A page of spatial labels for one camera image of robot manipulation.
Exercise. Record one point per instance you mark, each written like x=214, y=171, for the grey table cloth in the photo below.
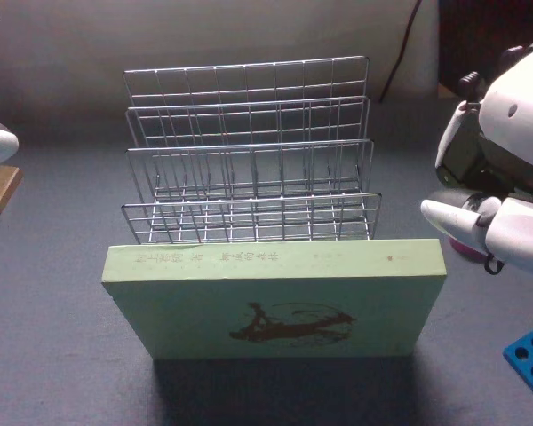
x=49, y=310

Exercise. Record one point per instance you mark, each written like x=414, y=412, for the blue block with holes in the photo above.
x=530, y=364

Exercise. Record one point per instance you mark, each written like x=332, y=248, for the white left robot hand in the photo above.
x=0, y=146

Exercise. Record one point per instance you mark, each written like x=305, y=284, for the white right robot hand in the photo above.
x=519, y=133

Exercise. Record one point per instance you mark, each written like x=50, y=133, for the magenta round disc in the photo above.
x=468, y=253

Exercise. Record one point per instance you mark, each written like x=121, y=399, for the dark cabinet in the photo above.
x=471, y=35

